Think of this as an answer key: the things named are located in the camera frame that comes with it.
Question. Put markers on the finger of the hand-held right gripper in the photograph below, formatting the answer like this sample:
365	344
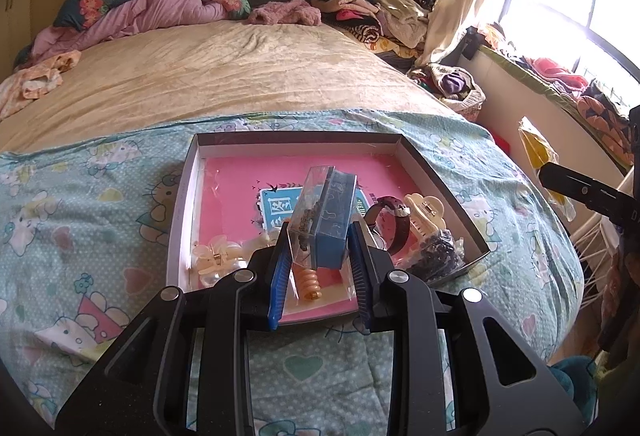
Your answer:
575	186

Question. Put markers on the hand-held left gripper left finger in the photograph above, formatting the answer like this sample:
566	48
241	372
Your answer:
279	286

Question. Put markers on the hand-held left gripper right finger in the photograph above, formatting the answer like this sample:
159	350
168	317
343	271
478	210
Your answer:
361	286

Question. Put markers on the clear plastic jewelry box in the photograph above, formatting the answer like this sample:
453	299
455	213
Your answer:
330	226

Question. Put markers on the dark red leather watch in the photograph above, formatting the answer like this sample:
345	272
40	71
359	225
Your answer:
400	226

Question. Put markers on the shallow cardboard box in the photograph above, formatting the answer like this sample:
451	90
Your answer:
300	138

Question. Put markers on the person's right forearm green sleeve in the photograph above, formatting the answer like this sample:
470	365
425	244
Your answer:
620	396

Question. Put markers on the yellow plastic bag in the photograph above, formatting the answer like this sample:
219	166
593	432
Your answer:
537	146

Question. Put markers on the pearl flower hair clip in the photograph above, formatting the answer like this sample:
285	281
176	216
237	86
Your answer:
220	256

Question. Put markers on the bag of black beads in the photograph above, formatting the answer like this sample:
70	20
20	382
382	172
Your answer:
435	258

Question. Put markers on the red bag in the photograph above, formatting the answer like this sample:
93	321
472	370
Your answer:
501	142

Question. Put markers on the cream hair claw clip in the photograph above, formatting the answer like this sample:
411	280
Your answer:
425	216

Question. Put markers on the clothes on windowsill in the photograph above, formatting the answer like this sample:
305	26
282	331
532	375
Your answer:
565	81

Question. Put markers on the bag of clothes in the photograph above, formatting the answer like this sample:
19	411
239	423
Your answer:
452	86

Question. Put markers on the teal cloth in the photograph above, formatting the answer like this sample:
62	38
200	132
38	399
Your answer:
572	376

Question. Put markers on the black device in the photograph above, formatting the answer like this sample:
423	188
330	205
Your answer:
474	42

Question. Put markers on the cartoon cat print blanket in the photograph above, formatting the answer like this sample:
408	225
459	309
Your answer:
100	226

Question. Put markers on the bed with beige sheet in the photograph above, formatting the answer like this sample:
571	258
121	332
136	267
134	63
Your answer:
225	66

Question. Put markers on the pile of clothes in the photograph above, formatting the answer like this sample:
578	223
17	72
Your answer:
380	16

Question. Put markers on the pink fuzzy garment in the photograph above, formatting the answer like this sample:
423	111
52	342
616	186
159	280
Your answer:
285	13

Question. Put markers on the small floral pillow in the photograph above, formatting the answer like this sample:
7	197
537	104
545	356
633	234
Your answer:
230	1

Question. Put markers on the pink quilt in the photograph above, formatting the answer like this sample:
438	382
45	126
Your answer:
160	8

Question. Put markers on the pale patterned garment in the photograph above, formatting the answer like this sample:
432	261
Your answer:
35	81

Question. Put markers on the cream wardrobe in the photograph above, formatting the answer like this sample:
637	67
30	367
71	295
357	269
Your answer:
10	16

